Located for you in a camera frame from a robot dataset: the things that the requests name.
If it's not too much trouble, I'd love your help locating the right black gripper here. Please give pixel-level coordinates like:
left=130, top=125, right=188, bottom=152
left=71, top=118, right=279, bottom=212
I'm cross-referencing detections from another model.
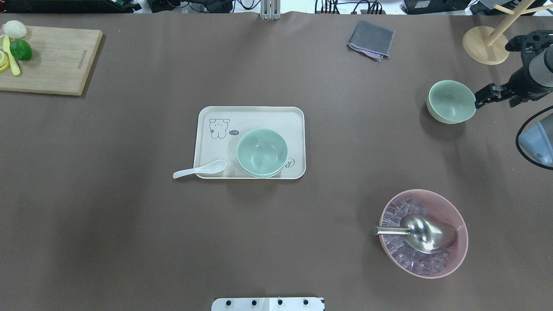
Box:
left=474, top=67, right=553, bottom=109

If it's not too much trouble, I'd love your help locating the green bowl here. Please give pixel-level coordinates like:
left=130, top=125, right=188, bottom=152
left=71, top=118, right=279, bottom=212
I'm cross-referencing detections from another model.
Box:
left=236, top=129, right=289, bottom=170
left=240, top=163, right=284, bottom=178
left=426, top=79, right=477, bottom=124

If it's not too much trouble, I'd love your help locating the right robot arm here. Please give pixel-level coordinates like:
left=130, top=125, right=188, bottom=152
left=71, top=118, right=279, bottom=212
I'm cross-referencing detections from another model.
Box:
left=475, top=43, right=553, bottom=171

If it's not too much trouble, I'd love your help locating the wooden mug tree stand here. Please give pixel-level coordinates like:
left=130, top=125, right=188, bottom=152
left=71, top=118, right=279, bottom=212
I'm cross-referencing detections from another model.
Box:
left=462, top=0, right=553, bottom=65

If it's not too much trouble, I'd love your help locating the pink bowl with ice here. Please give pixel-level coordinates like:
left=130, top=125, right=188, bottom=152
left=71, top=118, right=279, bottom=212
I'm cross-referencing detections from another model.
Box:
left=378, top=189, right=468, bottom=278

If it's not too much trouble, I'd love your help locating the grey folded cloth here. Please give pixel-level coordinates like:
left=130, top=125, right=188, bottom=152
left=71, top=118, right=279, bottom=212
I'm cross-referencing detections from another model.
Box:
left=347, top=20, right=396, bottom=61

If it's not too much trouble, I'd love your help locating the metal ice scoop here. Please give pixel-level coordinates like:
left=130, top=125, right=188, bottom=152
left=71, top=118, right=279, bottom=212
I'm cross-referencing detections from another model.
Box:
left=372, top=214, right=458, bottom=254

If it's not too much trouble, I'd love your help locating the green bowl on tray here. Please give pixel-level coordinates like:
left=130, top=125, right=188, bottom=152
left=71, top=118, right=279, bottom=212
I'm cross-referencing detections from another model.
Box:
left=240, top=163, right=284, bottom=178

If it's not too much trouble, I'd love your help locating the beige serving tray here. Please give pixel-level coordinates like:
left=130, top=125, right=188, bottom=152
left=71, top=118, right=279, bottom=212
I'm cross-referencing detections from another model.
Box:
left=192, top=106, right=307, bottom=180

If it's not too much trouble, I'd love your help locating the white ceramic spoon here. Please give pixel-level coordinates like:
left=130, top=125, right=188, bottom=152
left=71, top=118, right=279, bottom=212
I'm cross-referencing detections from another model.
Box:
left=172, top=159, right=226, bottom=179

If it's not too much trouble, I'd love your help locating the bamboo cutting board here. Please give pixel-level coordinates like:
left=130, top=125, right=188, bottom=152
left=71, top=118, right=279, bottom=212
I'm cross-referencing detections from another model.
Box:
left=0, top=25, right=103, bottom=96

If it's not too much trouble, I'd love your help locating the green lime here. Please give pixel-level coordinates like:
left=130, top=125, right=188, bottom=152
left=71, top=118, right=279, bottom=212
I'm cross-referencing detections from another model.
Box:
left=10, top=39, right=33, bottom=61

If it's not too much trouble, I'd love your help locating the white garlic bulb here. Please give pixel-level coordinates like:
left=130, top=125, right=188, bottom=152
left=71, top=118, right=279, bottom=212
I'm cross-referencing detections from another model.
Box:
left=2, top=20, right=28, bottom=39

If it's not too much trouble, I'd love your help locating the lemon slice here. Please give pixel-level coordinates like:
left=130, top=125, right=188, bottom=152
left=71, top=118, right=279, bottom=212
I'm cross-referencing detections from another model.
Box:
left=0, top=50, right=10, bottom=72

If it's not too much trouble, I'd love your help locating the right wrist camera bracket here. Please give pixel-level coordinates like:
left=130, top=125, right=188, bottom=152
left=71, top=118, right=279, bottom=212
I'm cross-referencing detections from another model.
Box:
left=505, top=30, right=553, bottom=66

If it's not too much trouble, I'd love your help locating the aluminium frame post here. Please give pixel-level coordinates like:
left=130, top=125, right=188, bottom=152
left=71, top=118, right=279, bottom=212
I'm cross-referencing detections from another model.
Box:
left=260, top=0, right=281, bottom=20

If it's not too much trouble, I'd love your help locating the white camera pillar mount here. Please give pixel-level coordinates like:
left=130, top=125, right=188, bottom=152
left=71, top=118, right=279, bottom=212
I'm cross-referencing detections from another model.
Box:
left=211, top=297, right=326, bottom=311

